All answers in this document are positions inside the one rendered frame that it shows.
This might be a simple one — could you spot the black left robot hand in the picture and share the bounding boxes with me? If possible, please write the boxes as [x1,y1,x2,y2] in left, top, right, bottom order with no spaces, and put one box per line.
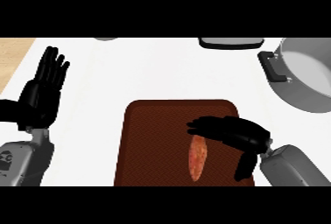
[0,45,71,132]

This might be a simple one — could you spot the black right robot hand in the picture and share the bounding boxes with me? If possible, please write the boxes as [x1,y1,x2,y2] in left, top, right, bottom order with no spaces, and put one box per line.
[185,115,274,182]

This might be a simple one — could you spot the pale wooden board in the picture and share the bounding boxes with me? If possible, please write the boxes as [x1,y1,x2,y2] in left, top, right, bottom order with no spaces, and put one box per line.
[0,38,37,95]

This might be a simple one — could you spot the grey pot with black handle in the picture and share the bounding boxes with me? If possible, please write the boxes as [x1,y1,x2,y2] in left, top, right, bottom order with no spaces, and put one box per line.
[257,38,331,114]

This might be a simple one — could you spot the brown tray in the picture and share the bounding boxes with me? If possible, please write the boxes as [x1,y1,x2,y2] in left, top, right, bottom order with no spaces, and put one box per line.
[113,99,257,187]

